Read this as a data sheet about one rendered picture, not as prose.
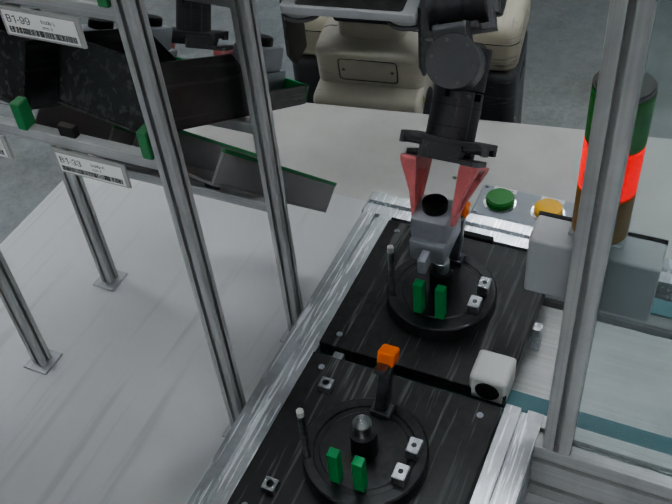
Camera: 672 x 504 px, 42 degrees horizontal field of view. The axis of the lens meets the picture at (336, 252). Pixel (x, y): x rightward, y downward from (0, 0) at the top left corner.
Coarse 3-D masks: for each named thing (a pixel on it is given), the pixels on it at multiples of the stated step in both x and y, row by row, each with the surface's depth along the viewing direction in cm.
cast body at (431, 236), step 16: (416, 208) 103; (432, 208) 101; (448, 208) 102; (416, 224) 102; (432, 224) 101; (448, 224) 101; (416, 240) 103; (432, 240) 103; (448, 240) 103; (416, 256) 105; (432, 256) 104; (448, 256) 105
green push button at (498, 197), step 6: (492, 192) 128; (498, 192) 128; (504, 192) 127; (510, 192) 127; (486, 198) 127; (492, 198) 127; (498, 198) 127; (504, 198) 127; (510, 198) 126; (492, 204) 126; (498, 204) 126; (504, 204) 126; (510, 204) 126; (498, 210) 126
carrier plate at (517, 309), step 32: (384, 256) 120; (480, 256) 119; (512, 256) 118; (352, 288) 117; (384, 288) 116; (512, 288) 114; (352, 320) 113; (384, 320) 112; (512, 320) 110; (352, 352) 109; (416, 352) 108; (448, 352) 108; (512, 352) 107; (448, 384) 105
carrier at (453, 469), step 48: (336, 384) 106; (288, 432) 101; (336, 432) 98; (384, 432) 98; (432, 432) 100; (480, 432) 99; (240, 480) 97; (288, 480) 97; (336, 480) 93; (384, 480) 94; (432, 480) 95
